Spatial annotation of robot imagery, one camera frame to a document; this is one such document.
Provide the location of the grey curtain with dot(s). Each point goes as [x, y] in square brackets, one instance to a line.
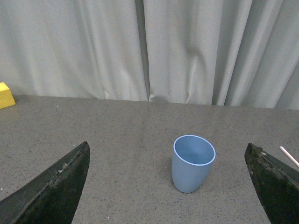
[208, 52]

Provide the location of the yellow foam block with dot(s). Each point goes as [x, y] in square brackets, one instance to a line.
[6, 97]

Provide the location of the blue plastic cup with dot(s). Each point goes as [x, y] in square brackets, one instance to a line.
[192, 158]

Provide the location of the white chopstick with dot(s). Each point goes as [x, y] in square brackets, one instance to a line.
[289, 156]

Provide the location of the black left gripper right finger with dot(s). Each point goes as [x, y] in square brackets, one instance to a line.
[276, 185]

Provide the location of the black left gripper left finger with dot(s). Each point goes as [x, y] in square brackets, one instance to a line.
[53, 196]

